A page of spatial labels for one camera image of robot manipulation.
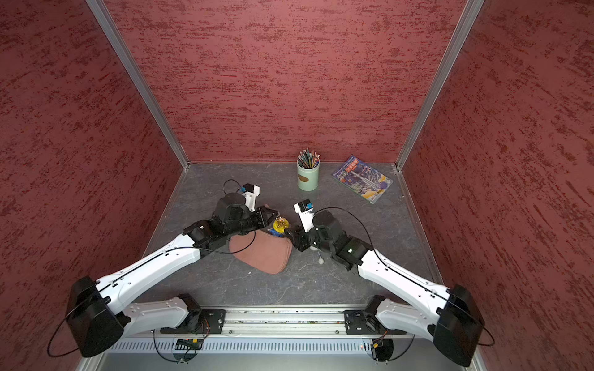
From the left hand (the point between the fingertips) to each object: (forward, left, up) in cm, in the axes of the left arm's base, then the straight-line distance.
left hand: (277, 218), depth 75 cm
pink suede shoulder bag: (-6, +4, -16) cm, 17 cm away
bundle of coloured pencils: (+36, -11, -7) cm, 38 cm away
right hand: (-4, -4, -3) cm, 7 cm away
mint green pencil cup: (+29, -11, -13) cm, 34 cm away
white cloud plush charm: (-6, -16, -21) cm, 27 cm away
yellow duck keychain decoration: (+1, 0, -6) cm, 6 cm away
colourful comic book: (+36, -39, -21) cm, 57 cm away
